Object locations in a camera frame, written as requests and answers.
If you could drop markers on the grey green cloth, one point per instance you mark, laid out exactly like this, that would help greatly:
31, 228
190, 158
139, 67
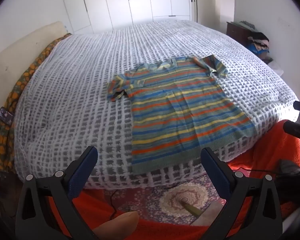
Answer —
246, 24

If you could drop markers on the cream padded headboard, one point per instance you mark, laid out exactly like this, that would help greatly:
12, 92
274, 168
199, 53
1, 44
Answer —
12, 52

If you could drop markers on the dark wooden nightstand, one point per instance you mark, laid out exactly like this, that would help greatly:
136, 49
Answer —
236, 33

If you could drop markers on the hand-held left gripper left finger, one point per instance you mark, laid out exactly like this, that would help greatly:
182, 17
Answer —
81, 172

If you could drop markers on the patterned rug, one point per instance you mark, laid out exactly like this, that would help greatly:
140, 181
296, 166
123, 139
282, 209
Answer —
145, 200

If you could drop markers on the white grey checked bed blanket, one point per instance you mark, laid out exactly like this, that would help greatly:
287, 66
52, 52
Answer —
77, 92

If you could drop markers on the white wardrobe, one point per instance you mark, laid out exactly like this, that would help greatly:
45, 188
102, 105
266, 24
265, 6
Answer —
115, 2

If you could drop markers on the dark fabric label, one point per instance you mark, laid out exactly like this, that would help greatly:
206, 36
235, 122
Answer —
5, 115

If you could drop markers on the red fleece blanket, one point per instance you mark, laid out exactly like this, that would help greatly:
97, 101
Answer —
265, 150

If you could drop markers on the striped knit shirt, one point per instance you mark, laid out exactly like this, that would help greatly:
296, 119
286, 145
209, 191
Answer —
177, 110

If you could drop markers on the dark grey cloth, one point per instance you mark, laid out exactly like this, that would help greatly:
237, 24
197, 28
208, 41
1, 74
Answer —
291, 172

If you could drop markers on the pile of folded clothes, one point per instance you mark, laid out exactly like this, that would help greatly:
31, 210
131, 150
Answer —
260, 43

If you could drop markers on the orange floral green sheet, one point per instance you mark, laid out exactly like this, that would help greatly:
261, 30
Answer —
15, 90

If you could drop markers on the person's left hand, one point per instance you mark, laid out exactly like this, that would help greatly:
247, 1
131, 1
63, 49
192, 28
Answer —
120, 225

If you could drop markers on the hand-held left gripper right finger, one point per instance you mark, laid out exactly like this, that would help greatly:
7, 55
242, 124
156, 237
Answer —
216, 172

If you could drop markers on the olive green stick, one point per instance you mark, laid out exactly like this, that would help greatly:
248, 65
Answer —
193, 208

